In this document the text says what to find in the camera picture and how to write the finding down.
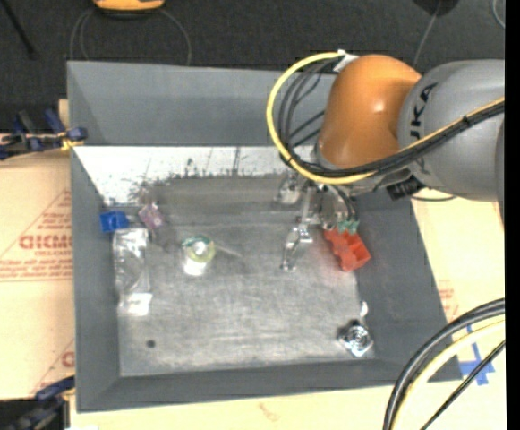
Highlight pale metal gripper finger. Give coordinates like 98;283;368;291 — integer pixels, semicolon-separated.
279;224;311;272
273;172;303;206

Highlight red-orange toy block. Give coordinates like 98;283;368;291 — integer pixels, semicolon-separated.
322;225;372;272

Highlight grey metal bin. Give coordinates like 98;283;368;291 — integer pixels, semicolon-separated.
65;60;463;411

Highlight white cup with green rim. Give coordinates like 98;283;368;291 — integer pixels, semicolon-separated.
180;234;217;278

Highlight shiny metal round object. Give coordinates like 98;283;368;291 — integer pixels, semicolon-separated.
337;301;375;358

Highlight purple small packet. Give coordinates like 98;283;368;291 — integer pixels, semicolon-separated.
137;201;165;231

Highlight clear plastic bag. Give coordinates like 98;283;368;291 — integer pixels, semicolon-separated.
110;228;154;317

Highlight blue block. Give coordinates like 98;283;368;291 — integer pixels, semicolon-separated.
98;210;129;234

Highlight brown cardboard board, red print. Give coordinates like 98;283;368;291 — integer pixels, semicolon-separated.
0;99;78;403

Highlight black cylinder on white bracket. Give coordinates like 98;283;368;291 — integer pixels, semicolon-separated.
384;175;426;202

